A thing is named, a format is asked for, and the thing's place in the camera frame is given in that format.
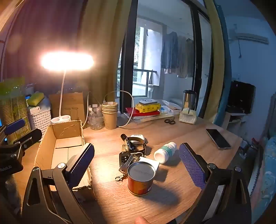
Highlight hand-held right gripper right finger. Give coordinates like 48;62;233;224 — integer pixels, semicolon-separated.
179;142;252;224

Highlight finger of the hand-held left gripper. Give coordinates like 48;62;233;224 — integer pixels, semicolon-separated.
0;118;26;136
13;129;43;149

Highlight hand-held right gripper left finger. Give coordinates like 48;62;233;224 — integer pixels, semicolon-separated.
22;143;95;224

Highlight white pill bottle green label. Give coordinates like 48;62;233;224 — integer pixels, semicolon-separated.
154;142;178;164

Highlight cardboard box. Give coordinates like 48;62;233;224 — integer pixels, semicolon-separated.
33;119;93;192

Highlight white charger plug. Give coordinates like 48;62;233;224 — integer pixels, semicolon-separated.
139;156;160;171

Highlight bunch of keys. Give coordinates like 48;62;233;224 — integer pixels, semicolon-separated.
115;151;144;181

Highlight red tin can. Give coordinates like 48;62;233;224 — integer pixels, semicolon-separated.
127;161;157;196

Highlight wristwatch with brown strap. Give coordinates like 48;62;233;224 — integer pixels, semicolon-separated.
123;135;148;155

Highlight green printed carton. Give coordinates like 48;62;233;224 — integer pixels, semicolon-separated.
0;78;31;140

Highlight white woven plastic basket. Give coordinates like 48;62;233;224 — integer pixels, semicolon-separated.
28;104;52;136

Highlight yellow green sponge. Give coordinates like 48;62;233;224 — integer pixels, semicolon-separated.
26;91;45;107

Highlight white desk lamp base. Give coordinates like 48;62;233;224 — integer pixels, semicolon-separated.
41;51;95;124

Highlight black smartphone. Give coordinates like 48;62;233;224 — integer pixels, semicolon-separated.
206;129;231;150

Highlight clear glass jar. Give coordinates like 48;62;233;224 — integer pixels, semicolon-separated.
88;104;104;130

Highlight pale yellow tissue pack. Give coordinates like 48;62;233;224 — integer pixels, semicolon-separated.
179;108;198;125

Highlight stack of brown paper cups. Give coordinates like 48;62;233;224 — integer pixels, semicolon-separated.
101;102;119;130

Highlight brown lamp packaging carton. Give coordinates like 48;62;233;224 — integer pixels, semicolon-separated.
48;92;87;127

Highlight white flat boxes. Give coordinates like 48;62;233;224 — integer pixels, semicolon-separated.
161;100;183;114

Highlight white low stand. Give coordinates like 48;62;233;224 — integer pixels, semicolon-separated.
222;111;246;130

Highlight stack of papers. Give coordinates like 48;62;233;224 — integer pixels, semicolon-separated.
129;112;171;124

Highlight steel travel mug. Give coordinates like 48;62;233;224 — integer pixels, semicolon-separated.
183;89;197;110

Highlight yellow packet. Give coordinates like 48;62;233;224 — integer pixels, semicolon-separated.
135;103;162;113

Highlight printed blue blanket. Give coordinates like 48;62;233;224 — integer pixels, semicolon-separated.
251;138;276;211

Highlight black monitor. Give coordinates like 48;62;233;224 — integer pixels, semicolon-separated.
225;80;257;114

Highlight blue curtain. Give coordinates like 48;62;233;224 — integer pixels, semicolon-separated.
216;4;233;130

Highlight dark purple curtain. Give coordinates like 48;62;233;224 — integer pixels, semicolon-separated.
4;0;87;97

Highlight yellow curtain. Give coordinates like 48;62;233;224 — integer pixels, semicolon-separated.
205;0;227;125

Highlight hanging grey garment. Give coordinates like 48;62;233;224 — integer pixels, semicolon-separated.
177;35;195;78

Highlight olive curtain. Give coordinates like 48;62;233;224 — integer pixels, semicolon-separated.
80;0;135;127

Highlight hanging blue garment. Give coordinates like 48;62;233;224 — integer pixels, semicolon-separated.
161;31;179;69

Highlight white air conditioner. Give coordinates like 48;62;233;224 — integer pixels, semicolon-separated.
236;32;270;44

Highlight white lamp power cable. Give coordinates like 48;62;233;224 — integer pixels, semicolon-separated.
86;91;90;127

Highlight white looped cable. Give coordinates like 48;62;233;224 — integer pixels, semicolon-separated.
104;90;133;127

